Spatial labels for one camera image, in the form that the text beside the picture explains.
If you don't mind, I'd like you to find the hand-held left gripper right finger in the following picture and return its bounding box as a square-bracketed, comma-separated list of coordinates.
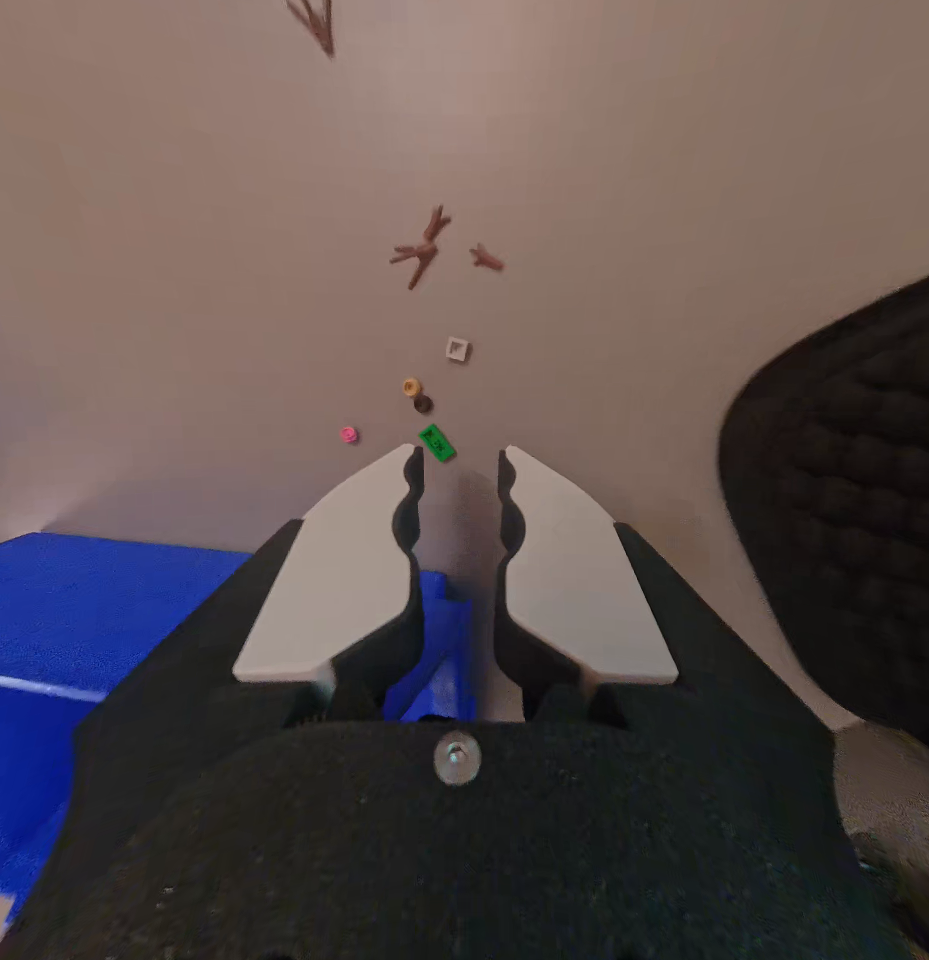
[494, 444, 679, 721]

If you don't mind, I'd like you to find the dark brown twig brick piece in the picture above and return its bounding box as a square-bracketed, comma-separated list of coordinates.
[284, 0, 338, 60]

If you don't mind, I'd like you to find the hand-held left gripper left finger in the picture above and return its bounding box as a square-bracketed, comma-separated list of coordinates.
[232, 444, 426, 721]

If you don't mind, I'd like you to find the blue plastic storage bin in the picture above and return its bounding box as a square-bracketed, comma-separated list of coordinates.
[0, 532, 478, 920]

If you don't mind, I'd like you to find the black wrist rest cushion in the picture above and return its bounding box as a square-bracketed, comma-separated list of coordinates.
[718, 270, 929, 751]

